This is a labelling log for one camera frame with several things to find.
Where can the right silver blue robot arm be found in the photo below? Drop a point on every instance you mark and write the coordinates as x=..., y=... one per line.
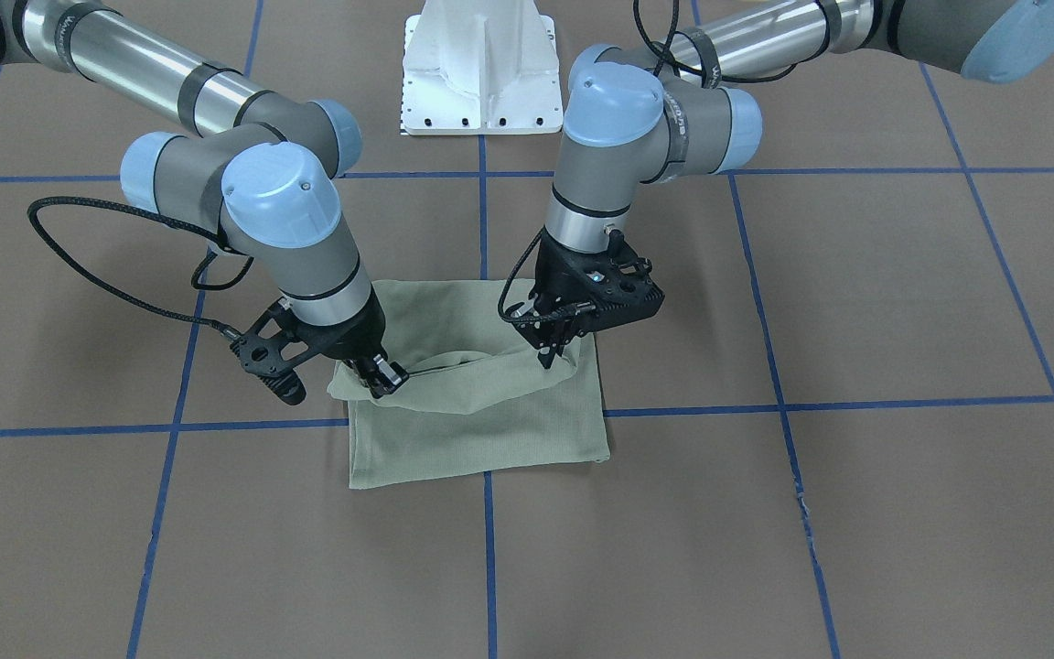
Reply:
x=252, y=173

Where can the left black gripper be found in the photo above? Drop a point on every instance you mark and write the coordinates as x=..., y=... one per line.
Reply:
x=552, y=276

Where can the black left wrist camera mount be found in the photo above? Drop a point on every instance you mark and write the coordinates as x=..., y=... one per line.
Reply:
x=618, y=284

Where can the olive green long-sleeve shirt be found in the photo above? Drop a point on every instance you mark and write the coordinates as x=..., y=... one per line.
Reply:
x=477, y=398

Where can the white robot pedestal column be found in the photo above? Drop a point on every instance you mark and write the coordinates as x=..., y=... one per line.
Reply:
x=480, y=68

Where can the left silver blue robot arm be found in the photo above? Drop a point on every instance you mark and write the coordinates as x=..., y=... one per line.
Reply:
x=679, y=106

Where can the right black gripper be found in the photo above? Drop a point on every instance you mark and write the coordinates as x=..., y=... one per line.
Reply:
x=352, y=338

